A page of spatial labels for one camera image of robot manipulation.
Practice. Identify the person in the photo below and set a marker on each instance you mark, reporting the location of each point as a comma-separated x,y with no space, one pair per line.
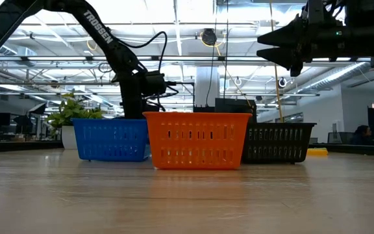
362,136

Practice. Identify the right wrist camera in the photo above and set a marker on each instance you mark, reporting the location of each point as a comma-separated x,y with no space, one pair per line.
315,11

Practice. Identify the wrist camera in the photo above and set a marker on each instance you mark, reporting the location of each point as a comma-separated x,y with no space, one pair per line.
315,11
154,84

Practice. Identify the black computer case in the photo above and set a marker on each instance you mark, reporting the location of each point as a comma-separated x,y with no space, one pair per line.
235,105

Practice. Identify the orange plastic basket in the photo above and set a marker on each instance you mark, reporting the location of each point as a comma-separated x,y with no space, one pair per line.
196,143

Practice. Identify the black plastic basket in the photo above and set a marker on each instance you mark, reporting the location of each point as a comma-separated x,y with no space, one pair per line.
278,143

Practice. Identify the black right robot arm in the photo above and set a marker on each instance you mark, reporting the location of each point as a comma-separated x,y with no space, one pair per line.
369,13

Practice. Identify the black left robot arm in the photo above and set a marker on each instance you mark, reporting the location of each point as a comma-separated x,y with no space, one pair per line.
99,24

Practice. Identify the black aluminium table frame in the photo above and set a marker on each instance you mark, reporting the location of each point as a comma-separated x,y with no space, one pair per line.
18,147

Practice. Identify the blue plastic basket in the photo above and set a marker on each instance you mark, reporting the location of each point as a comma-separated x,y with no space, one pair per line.
109,139

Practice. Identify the potted green plant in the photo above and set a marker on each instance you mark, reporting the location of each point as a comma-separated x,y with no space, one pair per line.
67,138

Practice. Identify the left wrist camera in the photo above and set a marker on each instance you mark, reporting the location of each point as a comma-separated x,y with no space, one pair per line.
154,84

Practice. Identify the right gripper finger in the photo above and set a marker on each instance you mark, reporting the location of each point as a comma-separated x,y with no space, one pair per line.
287,58
287,34

